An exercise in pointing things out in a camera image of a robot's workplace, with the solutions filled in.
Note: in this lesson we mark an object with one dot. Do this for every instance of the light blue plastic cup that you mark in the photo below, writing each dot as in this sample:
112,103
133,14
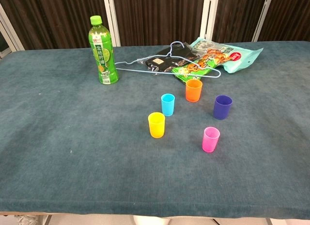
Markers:
167,107

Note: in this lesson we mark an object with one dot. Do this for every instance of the yellow plastic cup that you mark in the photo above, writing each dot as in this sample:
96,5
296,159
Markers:
157,128

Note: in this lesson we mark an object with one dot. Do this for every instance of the orange plastic cup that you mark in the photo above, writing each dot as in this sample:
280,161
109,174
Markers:
193,92

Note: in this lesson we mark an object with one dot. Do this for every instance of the pink plastic cup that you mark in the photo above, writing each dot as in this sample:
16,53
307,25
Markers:
210,142

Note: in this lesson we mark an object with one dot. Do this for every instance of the purple plastic cup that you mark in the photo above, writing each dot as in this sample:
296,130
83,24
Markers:
221,109

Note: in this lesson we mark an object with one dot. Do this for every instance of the black item in clear packet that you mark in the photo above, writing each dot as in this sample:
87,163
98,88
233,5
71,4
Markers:
164,61

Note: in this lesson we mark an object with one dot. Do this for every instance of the green snack bag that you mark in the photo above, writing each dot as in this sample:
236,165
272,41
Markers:
186,71

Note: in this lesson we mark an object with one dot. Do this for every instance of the green tea drink bottle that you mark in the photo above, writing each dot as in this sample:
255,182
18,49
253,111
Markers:
103,53

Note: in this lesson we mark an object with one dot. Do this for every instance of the blue felt table cover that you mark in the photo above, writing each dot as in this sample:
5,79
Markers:
72,113

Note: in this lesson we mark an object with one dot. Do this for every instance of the dark slatted folding screen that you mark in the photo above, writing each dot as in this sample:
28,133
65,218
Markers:
157,16

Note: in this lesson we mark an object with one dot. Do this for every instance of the teal snack bag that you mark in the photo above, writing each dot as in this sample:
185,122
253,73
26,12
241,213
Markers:
242,62

